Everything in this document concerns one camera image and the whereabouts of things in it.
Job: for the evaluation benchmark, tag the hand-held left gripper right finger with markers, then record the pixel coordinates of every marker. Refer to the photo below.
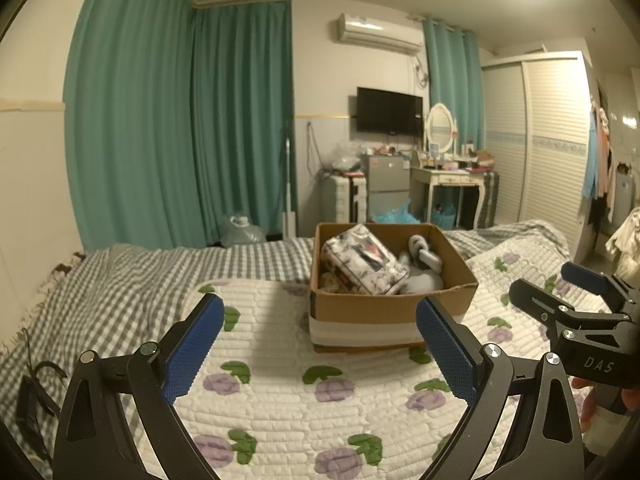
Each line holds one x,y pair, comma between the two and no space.
445,355

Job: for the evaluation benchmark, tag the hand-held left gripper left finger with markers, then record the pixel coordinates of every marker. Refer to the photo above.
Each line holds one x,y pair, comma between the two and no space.
195,347

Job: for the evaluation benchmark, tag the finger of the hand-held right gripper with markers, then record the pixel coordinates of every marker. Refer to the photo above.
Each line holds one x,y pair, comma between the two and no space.
535,300
584,276

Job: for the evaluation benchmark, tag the brown cardboard box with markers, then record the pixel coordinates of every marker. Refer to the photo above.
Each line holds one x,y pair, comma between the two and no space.
390,315

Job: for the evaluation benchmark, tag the white grey fuzzy item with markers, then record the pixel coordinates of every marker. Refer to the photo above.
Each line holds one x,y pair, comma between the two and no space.
425,252

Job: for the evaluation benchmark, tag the floral print pouch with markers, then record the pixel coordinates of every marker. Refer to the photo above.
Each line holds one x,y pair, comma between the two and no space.
362,260

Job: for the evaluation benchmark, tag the person's right hand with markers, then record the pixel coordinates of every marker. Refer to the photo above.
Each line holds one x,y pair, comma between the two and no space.
590,405

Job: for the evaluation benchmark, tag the cream cloth pile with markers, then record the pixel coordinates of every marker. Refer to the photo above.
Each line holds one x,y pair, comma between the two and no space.
625,232

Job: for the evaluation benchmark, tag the grey gingham bed sheet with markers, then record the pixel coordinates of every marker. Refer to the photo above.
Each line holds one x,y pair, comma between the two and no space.
125,300

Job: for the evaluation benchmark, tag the floral quilted blanket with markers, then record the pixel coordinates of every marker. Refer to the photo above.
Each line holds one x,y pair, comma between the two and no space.
280,410

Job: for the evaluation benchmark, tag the striped fabric case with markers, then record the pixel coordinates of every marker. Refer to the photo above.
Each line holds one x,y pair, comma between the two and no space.
490,197

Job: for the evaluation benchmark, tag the hanging clothes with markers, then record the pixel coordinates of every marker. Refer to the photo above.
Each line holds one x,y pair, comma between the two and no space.
600,165

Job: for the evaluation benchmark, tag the blue basket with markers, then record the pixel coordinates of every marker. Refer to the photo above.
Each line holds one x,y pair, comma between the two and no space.
444,217

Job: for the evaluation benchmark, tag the clear water jug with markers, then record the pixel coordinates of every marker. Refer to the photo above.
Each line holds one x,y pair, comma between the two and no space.
242,232

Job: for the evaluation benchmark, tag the white slatted wardrobe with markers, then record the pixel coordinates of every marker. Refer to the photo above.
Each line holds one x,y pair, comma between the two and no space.
550,150

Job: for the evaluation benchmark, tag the white dressing table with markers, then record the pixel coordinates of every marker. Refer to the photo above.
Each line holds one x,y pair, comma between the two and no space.
447,180

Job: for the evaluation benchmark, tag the blue plastic bag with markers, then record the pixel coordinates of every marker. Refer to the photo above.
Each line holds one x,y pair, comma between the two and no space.
395,215

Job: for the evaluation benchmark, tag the white floor mop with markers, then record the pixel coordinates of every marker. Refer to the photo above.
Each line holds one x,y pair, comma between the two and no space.
290,222

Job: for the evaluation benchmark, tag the grey mini fridge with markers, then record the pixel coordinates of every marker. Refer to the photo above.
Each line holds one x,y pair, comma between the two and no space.
385,182

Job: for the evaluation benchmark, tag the white ribbed suitcase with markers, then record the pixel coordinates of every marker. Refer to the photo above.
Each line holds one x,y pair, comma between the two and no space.
337,197

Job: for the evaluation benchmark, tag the oval white vanity mirror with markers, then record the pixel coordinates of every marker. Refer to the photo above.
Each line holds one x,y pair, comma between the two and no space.
440,125

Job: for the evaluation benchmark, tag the clear plastic bag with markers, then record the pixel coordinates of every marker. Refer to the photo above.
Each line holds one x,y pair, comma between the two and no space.
345,157

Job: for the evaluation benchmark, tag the narrow teal curtain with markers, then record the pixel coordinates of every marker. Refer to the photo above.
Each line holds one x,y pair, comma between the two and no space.
455,80

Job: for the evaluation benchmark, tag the wide teal curtain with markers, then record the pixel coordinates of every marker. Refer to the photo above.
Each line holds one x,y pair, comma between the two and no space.
130,120

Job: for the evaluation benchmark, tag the teal corner curtain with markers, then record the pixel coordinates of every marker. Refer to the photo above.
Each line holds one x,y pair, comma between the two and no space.
245,115

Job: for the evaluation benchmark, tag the white air conditioner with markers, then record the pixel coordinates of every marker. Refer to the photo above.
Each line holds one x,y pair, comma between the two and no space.
380,32

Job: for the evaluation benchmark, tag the small white picture frame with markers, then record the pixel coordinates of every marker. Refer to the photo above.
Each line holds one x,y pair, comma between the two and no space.
434,148

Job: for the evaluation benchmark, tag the black wall television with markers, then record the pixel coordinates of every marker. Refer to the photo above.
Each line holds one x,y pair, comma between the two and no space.
389,110

